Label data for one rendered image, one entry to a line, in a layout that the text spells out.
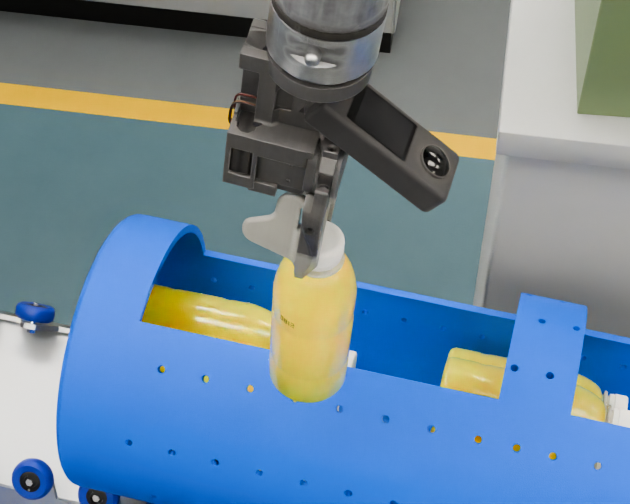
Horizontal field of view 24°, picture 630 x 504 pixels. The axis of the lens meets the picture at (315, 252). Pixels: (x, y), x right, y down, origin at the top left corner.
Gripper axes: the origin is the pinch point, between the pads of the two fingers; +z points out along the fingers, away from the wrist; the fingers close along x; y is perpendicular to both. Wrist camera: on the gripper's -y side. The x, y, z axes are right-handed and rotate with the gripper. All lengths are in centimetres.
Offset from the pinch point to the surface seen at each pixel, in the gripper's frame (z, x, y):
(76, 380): 29.4, -0.6, 19.9
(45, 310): 51, -22, 31
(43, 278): 149, -93, 61
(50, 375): 56, -17, 29
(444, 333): 38.7, -23.6, -13.1
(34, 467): 51, -2, 25
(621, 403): 31.8, -15.6, -31.3
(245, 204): 144, -121, 27
